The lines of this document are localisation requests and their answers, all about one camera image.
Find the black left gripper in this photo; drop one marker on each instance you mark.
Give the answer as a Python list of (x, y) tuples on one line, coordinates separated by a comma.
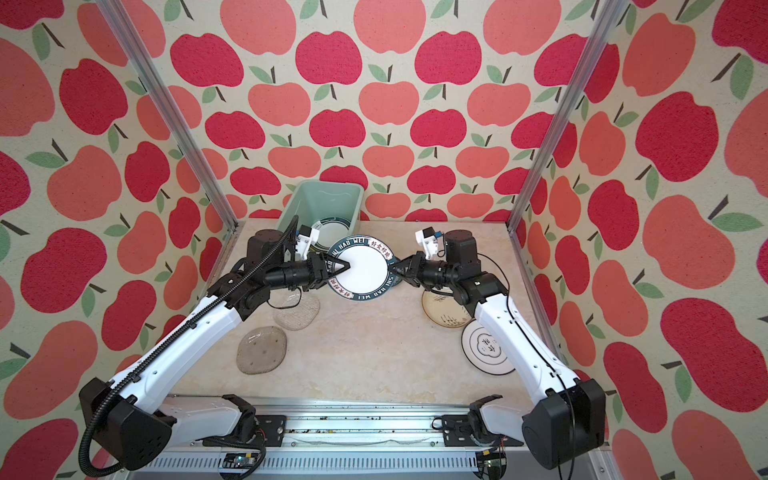
[(320, 271)]

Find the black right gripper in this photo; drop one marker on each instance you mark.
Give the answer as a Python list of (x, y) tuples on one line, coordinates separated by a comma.
[(412, 274)]

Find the green rim text plate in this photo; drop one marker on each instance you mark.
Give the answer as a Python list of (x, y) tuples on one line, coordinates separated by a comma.
[(369, 277)]

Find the beige speckled ceramic plate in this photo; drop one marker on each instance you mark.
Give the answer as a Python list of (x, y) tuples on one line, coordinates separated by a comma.
[(442, 309)]

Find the white plate black flower outline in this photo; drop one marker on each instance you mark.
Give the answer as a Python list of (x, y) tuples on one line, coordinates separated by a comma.
[(483, 351)]

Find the large green red ring plate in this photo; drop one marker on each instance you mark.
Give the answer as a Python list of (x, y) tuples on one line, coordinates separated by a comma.
[(330, 230)]

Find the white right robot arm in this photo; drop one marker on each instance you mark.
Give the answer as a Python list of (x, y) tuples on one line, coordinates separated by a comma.
[(567, 419)]

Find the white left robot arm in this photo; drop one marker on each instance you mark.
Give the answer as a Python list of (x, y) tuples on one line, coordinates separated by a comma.
[(125, 427)]

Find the light green plastic bin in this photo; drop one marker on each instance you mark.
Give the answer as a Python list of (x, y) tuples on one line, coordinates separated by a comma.
[(313, 200)]

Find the clear glass plate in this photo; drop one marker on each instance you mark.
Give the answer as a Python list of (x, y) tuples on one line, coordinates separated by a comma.
[(294, 310)]

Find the grey glass plate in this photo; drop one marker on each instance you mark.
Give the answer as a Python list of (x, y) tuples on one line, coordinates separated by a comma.
[(261, 350)]

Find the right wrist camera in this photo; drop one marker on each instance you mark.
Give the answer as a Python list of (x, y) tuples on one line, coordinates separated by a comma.
[(431, 242)]

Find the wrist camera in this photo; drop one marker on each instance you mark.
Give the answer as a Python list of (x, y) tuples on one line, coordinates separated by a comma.
[(306, 237), (431, 242)]

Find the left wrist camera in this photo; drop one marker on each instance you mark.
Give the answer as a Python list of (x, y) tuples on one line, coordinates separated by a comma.
[(306, 237)]

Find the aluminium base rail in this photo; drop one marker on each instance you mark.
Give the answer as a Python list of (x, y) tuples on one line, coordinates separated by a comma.
[(358, 440)]

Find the left aluminium frame post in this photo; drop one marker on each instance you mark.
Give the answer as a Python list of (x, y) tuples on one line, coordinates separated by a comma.
[(130, 40)]

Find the aluminium frame post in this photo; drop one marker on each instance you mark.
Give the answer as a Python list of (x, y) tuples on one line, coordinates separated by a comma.
[(605, 23), (130, 40)]

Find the right aluminium frame post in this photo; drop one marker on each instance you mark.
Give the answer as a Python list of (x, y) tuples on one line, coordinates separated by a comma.
[(605, 23)]

